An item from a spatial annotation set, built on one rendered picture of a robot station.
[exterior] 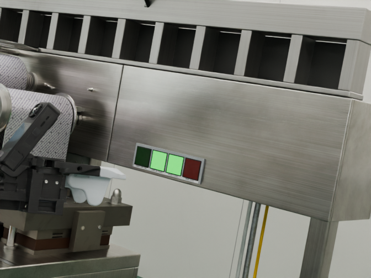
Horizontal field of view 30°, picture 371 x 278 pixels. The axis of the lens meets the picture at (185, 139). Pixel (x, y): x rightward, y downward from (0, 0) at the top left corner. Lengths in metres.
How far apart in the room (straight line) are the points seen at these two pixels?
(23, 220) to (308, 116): 0.76
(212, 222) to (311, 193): 3.02
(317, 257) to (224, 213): 2.79
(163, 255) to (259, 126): 3.26
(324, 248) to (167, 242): 3.14
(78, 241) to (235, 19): 0.73
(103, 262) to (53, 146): 0.38
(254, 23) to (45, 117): 0.94
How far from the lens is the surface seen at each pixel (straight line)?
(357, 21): 1.71
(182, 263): 4.87
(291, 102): 1.74
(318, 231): 1.88
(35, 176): 1.00
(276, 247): 4.44
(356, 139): 1.73
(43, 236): 1.87
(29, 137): 1.01
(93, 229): 1.95
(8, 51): 2.43
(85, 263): 1.91
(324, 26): 1.74
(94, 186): 1.03
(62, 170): 1.00
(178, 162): 1.92
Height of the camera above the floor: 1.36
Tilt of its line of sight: 3 degrees down
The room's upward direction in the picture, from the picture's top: 10 degrees clockwise
